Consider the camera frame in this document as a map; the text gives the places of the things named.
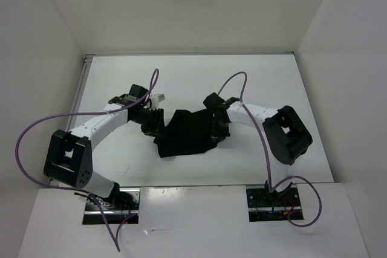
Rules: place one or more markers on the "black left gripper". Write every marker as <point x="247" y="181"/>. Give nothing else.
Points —
<point x="158" y="122"/>

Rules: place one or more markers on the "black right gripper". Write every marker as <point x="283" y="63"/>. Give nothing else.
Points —
<point x="217" y="136"/>

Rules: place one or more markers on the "black skirt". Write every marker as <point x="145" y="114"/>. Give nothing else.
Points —
<point x="187" y="133"/>

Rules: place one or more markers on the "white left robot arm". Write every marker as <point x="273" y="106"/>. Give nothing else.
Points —
<point x="70" y="154"/>

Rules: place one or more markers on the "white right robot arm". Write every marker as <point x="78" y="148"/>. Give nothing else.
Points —
<point x="283" y="135"/>

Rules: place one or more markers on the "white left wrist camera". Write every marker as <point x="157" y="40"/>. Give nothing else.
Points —
<point x="155" y="100"/>

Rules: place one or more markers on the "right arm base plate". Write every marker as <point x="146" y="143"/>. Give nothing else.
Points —
<point x="266" y="207"/>

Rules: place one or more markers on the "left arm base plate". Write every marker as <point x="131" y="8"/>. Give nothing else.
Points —
<point x="125" y="209"/>

